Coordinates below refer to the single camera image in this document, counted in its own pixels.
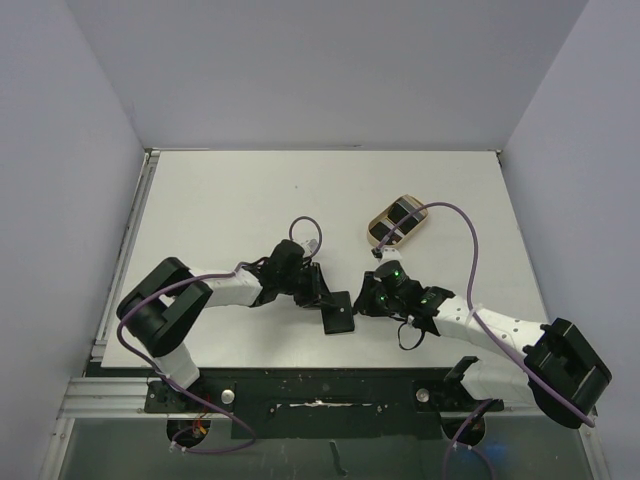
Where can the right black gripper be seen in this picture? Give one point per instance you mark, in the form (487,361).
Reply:
(367,295)

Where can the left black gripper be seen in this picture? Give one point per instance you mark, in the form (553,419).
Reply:
(317,289)

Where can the black leather card holder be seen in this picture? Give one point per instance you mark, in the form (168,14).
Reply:
(336,312)

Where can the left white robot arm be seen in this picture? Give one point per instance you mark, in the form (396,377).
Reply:
(156,316)

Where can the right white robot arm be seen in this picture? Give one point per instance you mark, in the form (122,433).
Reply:
(561,372)

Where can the loose black card in tray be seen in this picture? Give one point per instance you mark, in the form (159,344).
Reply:
(378,231)

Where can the stack of black cards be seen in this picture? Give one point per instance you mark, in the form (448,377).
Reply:
(404,213)

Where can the beige wooden tray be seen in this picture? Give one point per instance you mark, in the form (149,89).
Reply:
(397,238)

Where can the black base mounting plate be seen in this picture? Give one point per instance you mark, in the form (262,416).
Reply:
(339,403)

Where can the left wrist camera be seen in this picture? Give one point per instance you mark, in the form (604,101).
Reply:
(311,246)

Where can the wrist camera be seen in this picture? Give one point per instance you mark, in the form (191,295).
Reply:
(311,246)
(386,254)

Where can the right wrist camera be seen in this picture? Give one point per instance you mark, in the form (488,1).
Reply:
(386,254)

